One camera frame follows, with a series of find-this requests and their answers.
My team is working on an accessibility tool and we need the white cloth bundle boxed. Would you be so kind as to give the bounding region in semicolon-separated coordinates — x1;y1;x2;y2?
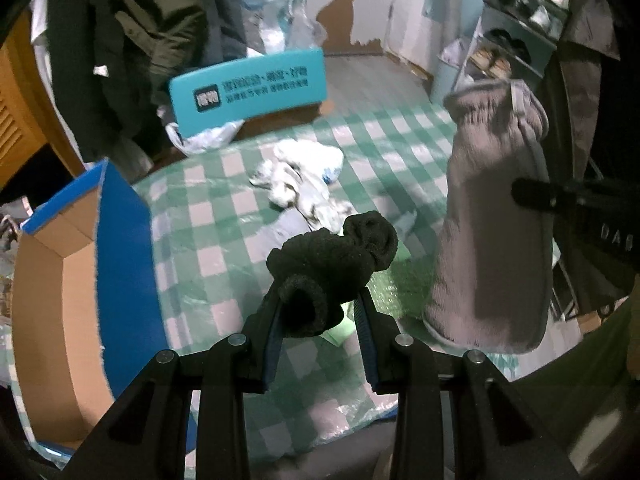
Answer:
273;139;344;184

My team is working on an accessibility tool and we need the grey-pink fleece cloth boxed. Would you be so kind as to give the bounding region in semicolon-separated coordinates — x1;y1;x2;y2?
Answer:
422;80;553;354

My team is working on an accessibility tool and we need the white patterned cloth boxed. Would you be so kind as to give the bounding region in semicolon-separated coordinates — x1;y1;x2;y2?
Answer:
250;160;357;234

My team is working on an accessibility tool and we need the dark hanging jacket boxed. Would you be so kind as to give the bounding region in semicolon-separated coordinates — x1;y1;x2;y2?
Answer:
47;0;246;162

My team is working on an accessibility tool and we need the dark fuzzy sock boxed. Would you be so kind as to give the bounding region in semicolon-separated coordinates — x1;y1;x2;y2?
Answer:
266;211;398;338

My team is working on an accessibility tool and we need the wooden louvered cabinet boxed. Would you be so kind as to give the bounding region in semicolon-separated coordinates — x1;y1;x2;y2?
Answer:
0;10;85;185

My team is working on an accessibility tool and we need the clear blue plastic bag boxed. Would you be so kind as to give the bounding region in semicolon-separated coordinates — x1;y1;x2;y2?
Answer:
240;0;328;55

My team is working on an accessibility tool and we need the shoe rack with shoes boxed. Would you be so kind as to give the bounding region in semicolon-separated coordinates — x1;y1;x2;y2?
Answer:
451;0;568;90

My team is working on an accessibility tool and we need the brown cardboard box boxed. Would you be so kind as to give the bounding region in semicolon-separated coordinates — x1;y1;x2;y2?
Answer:
233;100;335;142

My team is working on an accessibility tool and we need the green bubble wrap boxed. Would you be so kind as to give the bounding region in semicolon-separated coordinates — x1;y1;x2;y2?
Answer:
368;258;435;318

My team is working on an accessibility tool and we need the teal printed box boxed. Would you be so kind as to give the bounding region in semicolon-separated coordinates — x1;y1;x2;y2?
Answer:
169;47;328;138

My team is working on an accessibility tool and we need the light blue grey sock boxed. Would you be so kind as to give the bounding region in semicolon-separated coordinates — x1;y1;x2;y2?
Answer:
256;208;311;258

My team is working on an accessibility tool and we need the white plastic bag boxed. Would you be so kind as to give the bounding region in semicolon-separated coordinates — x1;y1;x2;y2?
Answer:
156;105;244;157

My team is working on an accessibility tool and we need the blue cardboard box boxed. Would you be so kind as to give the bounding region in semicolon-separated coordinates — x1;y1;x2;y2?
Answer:
10;160;169;456

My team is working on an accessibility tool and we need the green white checkered tablecloth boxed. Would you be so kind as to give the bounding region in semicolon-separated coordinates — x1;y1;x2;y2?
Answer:
4;107;507;480

